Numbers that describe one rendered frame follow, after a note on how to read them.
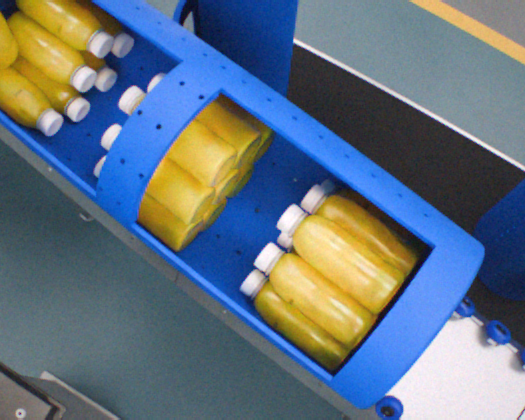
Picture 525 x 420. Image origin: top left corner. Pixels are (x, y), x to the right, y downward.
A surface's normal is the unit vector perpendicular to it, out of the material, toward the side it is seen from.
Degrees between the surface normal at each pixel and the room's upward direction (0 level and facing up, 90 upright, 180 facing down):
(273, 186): 30
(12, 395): 1
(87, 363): 0
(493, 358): 0
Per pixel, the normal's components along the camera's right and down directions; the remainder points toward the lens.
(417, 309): -0.07, -0.15
